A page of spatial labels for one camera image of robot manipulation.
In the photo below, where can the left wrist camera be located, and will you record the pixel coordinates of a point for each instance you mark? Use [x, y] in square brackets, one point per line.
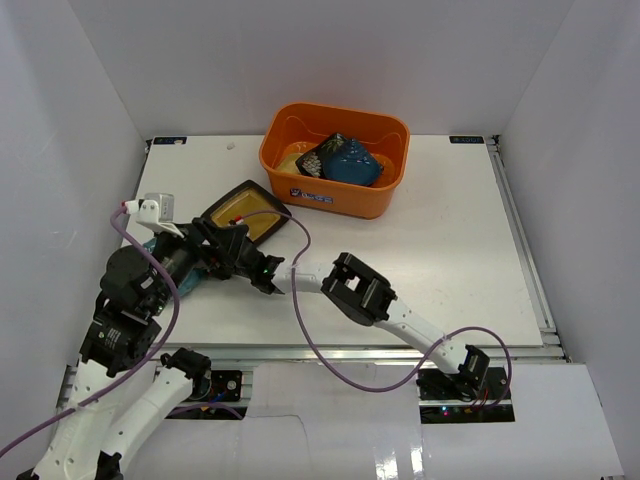
[155, 212]

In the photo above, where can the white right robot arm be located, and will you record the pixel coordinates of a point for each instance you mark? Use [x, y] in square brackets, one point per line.
[362, 294]

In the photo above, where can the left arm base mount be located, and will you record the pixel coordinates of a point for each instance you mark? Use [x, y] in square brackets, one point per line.
[209, 387]

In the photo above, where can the orange plastic bin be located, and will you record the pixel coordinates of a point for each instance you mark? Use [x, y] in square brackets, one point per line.
[300, 126]

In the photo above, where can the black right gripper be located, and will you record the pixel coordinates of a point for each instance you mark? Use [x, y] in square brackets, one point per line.
[222, 274]

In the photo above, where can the black floral square plate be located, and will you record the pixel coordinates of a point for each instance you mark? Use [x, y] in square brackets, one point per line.
[311, 163]

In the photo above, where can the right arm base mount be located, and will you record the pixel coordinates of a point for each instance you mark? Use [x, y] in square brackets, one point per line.
[443, 403]

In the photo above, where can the small yellow square dish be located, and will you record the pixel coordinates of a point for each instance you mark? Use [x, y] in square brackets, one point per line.
[289, 164]

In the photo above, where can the blue leaf-shaped plate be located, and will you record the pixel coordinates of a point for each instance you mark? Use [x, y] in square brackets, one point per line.
[352, 164]

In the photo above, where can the teal round scalloped plate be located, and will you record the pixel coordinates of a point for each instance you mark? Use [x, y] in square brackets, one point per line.
[191, 281]

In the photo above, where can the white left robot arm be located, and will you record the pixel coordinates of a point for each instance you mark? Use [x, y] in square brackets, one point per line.
[90, 441]

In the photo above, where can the amber square plate black rim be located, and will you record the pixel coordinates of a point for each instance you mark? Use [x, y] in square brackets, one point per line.
[263, 213]

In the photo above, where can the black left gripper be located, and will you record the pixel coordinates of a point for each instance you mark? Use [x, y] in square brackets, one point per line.
[201, 240]

